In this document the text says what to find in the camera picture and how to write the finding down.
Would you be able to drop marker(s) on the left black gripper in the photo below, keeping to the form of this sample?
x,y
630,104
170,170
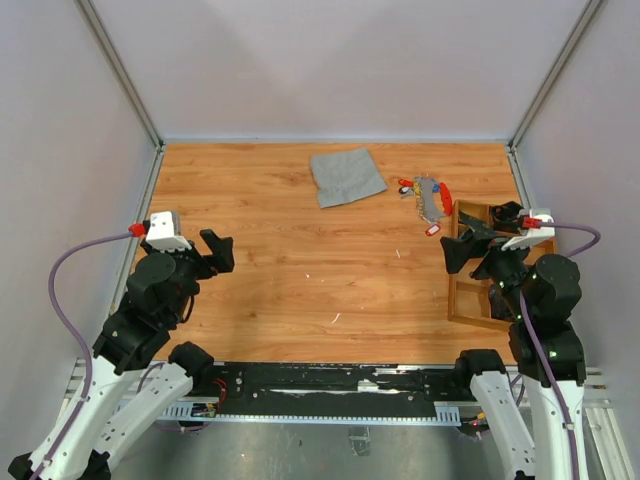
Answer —
x,y
221,249

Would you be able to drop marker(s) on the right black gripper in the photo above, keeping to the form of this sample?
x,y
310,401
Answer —
x,y
457,250

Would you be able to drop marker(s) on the red key tag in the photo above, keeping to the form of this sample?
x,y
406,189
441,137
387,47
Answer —
x,y
432,230

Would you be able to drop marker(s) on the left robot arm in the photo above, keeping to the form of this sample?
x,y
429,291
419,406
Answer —
x,y
117,401

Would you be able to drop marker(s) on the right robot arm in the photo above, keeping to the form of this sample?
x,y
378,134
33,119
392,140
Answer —
x,y
549,355

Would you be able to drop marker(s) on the wooden compartment tray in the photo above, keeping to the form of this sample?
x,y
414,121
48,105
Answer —
x,y
479,303

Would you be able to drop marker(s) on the grey cloth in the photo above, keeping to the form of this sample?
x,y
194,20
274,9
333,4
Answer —
x,y
345,177

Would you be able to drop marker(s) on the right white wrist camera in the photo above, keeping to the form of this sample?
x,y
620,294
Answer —
x,y
534,227

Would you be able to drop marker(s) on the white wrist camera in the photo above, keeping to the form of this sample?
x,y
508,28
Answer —
x,y
164,232
534,227

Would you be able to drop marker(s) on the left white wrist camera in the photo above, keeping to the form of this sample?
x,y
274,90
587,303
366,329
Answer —
x,y
164,232

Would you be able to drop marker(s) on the black mounting rail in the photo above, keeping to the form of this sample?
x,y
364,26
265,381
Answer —
x,y
332,390

